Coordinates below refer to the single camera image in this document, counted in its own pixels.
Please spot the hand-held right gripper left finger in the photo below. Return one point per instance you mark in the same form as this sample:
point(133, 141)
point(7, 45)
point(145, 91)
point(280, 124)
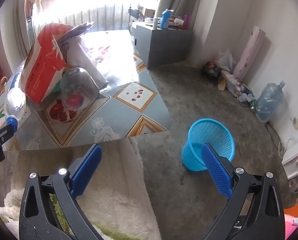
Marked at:
point(86, 170)

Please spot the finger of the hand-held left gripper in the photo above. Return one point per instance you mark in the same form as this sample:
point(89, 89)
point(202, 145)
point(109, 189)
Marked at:
point(11, 123)

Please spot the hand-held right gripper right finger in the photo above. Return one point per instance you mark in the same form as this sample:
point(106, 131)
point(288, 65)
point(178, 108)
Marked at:
point(216, 170)

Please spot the clear plastic bottle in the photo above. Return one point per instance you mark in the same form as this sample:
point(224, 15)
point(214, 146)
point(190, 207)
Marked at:
point(14, 100)

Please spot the blue plastic mesh basket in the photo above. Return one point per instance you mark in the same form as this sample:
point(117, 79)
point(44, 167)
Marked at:
point(196, 155)

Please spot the orange white paper bag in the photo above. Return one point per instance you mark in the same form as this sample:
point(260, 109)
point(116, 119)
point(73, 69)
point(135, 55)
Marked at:
point(41, 75)

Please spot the tan paper bag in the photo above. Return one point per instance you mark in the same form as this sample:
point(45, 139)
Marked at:
point(3, 83)

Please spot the fruit printed tablecloth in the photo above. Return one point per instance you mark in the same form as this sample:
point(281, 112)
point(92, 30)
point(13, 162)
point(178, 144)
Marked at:
point(109, 115)

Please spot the white water dispenser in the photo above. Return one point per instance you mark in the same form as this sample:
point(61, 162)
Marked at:
point(294, 157)

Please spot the clear plastic cup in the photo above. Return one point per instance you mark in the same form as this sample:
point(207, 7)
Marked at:
point(81, 85)

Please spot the pink printed bag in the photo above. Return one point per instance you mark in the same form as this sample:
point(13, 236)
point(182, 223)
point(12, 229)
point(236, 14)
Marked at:
point(296, 185)

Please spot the beige foam piece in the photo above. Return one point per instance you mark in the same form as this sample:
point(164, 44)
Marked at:
point(221, 85)

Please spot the large clear water jug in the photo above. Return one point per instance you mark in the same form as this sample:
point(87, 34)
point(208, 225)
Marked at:
point(270, 102)

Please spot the orange pink cloth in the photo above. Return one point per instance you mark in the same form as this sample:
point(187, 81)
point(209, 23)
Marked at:
point(294, 212)

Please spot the white grey plastic sheet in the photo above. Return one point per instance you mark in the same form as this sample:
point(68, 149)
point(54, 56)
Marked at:
point(84, 57)

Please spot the white plastic bag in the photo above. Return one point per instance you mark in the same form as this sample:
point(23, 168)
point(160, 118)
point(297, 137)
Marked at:
point(225, 60)

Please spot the pink paper roll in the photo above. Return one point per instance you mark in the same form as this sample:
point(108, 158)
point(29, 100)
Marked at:
point(251, 52)

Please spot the grey cabinet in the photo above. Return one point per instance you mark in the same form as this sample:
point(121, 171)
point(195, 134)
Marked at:
point(163, 47)

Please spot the balcony railing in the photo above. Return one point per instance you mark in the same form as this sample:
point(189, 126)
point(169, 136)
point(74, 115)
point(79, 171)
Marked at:
point(101, 17)

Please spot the pink bottle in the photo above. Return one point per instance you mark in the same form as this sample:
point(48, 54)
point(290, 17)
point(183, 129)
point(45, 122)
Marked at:
point(187, 21)

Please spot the small white bottle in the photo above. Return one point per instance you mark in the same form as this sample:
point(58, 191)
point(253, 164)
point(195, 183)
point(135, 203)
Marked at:
point(155, 23)

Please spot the blue bottle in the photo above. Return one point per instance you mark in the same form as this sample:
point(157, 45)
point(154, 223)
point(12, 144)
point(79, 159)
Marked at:
point(165, 20)

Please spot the cardboard box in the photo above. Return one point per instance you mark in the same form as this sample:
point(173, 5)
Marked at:
point(147, 11)

